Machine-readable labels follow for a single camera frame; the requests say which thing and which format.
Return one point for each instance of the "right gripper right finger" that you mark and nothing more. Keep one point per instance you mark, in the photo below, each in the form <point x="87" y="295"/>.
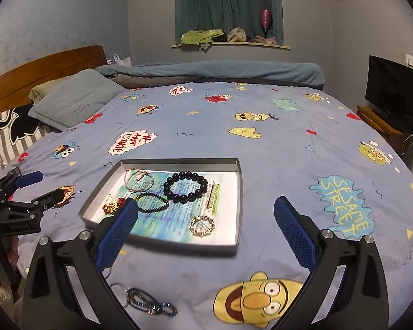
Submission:
<point x="318" y="251"/>

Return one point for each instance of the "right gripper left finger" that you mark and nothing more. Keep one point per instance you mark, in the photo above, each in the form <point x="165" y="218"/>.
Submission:
<point x="98" y="252"/>

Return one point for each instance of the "wooden window sill shelf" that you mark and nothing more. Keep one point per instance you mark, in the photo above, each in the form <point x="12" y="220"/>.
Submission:
<point x="240" y="44"/>

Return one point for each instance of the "pink glass vase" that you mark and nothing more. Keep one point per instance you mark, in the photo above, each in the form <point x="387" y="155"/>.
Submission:
<point x="265" y="21"/>

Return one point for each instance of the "pink cloth on sill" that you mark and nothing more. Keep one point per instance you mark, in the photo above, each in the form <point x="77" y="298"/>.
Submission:
<point x="265" y="41"/>

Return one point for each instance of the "Sesame Street blue bedsheet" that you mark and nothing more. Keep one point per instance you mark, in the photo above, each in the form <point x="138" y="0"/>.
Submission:
<point x="289" y="141"/>

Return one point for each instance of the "striped black white pillow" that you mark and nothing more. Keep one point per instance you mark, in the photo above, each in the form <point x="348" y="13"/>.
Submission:
<point x="18" y="131"/>

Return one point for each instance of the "olive yellow pillow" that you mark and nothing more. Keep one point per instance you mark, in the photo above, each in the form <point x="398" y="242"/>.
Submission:
<point x="37" y="93"/>

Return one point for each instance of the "wooden headboard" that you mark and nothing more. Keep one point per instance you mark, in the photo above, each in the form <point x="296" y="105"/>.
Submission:
<point x="16" y="84"/>

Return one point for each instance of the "beige cloth on sill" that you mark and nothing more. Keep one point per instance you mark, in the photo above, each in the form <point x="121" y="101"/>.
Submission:
<point x="237" y="35"/>

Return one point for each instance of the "grey cardboard box tray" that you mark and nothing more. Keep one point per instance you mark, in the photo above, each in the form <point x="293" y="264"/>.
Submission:
<point x="185" y="185"/>

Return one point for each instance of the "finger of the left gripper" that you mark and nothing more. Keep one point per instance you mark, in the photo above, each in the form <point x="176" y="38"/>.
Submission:
<point x="14" y="180"/>
<point x="50" y="199"/>

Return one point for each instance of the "teal blue blanket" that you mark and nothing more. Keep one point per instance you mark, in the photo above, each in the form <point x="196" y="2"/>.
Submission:
<point x="242" y="71"/>

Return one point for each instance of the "wooden tv stand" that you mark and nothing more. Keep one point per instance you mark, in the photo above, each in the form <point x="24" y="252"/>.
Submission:
<point x="395" y="133"/>

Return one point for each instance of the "black flat-screen television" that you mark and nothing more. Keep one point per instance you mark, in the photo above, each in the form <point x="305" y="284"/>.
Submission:
<point x="390" y="88"/>

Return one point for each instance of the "printed paper sheet liner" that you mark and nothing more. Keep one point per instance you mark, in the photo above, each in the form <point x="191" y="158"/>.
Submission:
<point x="163" y="220"/>

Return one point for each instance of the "grey-blue pillow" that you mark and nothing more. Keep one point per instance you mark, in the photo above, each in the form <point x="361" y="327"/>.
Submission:
<point x="75" y="100"/>

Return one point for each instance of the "dark green curtain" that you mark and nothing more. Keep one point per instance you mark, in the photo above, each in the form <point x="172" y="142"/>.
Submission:
<point x="227" y="15"/>

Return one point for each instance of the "green cloth on sill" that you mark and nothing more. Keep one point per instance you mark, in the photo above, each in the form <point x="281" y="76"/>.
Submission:
<point x="202" y="39"/>

